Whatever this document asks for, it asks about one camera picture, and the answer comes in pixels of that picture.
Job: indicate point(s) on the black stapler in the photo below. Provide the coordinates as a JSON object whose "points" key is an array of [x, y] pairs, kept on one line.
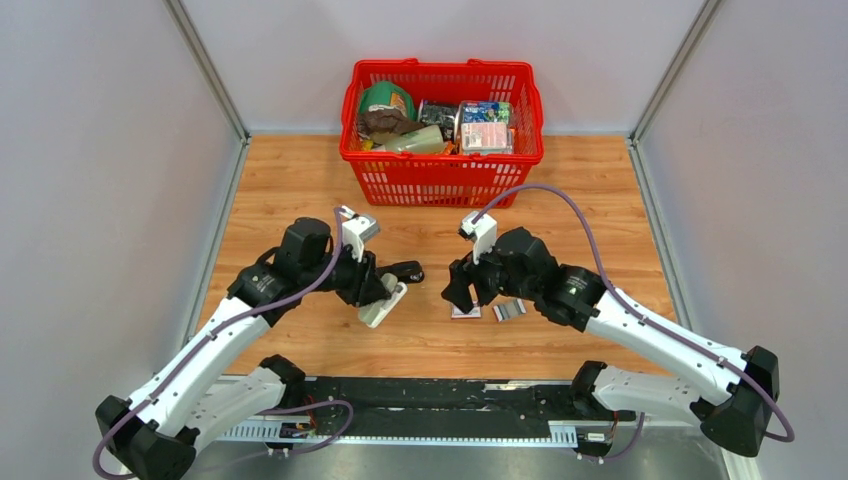
{"points": [[408, 272]]}

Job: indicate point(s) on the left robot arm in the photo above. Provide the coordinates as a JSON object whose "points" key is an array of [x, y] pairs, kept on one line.
{"points": [[218, 331]]}

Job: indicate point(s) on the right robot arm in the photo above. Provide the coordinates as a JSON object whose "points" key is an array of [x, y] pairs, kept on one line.
{"points": [[649, 331]]}

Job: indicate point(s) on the dark patterned packet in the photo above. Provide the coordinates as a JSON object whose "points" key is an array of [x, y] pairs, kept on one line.
{"points": [[441, 114]]}

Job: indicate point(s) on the open staple box tray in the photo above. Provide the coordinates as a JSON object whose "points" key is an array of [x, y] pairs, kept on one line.
{"points": [[509, 310]]}

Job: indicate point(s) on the aluminium frame rail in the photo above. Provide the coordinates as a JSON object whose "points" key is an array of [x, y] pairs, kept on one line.
{"points": [[477, 411]]}

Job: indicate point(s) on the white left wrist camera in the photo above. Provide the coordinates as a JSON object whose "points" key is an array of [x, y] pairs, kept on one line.
{"points": [[356, 230]]}

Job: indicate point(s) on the grey-green white stapler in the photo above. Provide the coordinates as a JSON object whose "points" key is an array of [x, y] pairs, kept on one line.
{"points": [[374, 314]]}

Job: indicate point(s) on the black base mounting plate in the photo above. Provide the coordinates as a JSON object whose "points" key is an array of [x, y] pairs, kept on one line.
{"points": [[467, 412]]}

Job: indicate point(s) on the pale green bottle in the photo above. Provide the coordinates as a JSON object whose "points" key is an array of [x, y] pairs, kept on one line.
{"points": [[427, 140]]}

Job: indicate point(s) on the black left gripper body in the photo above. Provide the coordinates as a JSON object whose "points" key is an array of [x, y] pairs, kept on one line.
{"points": [[350, 274]]}

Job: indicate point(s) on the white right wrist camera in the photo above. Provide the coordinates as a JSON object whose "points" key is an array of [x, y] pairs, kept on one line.
{"points": [[481, 229]]}

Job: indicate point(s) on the red white staple box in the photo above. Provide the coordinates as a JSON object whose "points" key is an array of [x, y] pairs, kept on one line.
{"points": [[474, 312]]}

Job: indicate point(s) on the green snack bag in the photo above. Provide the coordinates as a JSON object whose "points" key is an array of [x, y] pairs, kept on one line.
{"points": [[387, 95]]}

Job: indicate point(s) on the red plastic shopping basket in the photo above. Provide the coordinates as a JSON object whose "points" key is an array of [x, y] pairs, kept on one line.
{"points": [[498, 140]]}

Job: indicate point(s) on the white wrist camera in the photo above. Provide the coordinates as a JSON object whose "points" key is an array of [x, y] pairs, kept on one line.
{"points": [[356, 230], [481, 229]]}

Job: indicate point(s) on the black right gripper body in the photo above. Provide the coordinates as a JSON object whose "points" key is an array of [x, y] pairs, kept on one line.
{"points": [[487, 276]]}

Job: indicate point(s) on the brown crumpled bag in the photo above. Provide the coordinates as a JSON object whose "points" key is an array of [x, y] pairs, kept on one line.
{"points": [[385, 121]]}

